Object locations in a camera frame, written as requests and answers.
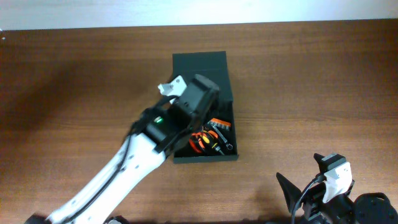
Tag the yellow black screwdriver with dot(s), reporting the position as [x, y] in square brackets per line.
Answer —
[213, 151]

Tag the silver combination wrench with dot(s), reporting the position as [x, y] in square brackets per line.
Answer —
[221, 136]

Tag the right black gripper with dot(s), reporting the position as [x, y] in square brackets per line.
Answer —
[313, 200]

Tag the small red cutting pliers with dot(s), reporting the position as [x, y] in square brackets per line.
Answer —
[196, 144]

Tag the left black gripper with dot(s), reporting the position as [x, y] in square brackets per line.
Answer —
[210, 111]

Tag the orange black needle-nose pliers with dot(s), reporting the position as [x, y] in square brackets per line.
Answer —
[213, 134]

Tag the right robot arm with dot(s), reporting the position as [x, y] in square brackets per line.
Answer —
[367, 208]

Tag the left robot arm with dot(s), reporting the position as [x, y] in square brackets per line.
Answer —
[161, 130]

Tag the dark green open box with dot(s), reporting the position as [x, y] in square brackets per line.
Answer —
[212, 65]

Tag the orange socket bit rail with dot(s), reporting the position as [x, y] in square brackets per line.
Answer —
[220, 124]

